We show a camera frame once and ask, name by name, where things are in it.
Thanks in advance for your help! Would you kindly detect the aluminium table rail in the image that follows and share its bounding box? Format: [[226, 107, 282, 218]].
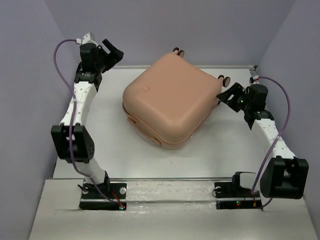
[[110, 176, 232, 182]]

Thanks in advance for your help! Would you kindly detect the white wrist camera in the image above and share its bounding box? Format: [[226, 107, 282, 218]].
[[249, 75, 259, 85], [75, 31, 98, 46]]

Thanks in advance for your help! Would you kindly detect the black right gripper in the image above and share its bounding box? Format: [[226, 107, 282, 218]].
[[215, 82, 251, 112]]

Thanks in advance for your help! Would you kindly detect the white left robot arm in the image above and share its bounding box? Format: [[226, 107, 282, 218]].
[[50, 38, 124, 198]]

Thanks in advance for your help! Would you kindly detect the pink hard-shell suitcase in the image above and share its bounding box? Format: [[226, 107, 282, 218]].
[[122, 47, 231, 150]]

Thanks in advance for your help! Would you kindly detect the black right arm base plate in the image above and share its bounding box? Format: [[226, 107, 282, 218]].
[[211, 181, 263, 210]]

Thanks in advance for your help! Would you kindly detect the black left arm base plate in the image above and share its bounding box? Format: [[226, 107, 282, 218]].
[[77, 181, 127, 211]]

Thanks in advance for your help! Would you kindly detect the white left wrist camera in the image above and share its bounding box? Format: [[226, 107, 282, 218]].
[[75, 31, 98, 46]]

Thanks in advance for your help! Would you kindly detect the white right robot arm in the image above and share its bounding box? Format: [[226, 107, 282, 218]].
[[217, 83, 309, 199]]

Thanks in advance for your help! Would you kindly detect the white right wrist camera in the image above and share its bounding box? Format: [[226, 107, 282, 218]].
[[249, 75, 259, 85]]

